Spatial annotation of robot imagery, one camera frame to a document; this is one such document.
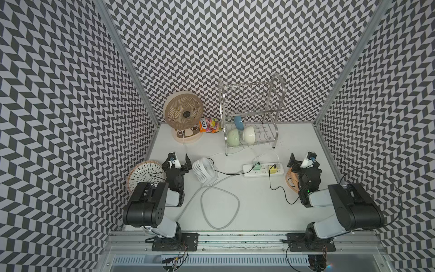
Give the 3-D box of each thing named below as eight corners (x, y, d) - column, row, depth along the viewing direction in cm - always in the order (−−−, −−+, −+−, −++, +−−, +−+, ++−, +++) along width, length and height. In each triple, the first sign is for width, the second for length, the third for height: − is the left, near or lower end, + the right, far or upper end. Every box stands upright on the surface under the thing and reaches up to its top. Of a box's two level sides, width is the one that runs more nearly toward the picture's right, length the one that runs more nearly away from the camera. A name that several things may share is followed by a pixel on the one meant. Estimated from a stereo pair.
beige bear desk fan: (172, 142, 110) (156, 104, 86) (197, 117, 126) (190, 79, 101) (187, 151, 106) (176, 113, 81) (211, 123, 121) (208, 85, 97)
